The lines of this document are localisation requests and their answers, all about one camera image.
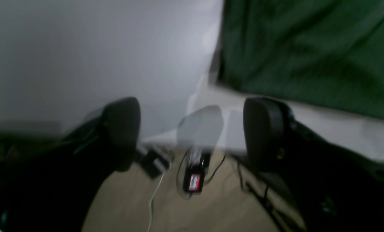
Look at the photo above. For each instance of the black power adapter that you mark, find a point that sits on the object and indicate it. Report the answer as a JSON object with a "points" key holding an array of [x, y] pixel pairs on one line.
{"points": [[154, 160]]}

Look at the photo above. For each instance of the dark green t-shirt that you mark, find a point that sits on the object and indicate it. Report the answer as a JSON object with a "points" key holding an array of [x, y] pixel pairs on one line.
{"points": [[327, 53]]}

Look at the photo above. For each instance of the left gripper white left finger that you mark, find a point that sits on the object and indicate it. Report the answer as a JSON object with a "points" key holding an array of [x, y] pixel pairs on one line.
{"points": [[51, 187]]}

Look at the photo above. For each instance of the black box red label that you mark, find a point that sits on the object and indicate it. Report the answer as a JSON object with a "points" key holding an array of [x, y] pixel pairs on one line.
{"points": [[197, 165]]}

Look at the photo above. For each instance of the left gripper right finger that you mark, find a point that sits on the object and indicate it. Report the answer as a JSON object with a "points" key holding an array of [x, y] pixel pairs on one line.
{"points": [[335, 189]]}

